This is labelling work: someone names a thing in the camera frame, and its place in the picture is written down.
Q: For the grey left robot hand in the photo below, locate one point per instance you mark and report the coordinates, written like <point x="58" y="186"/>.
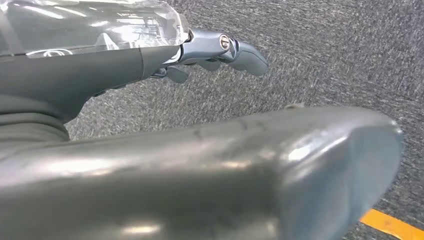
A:
<point x="198" y="182"/>

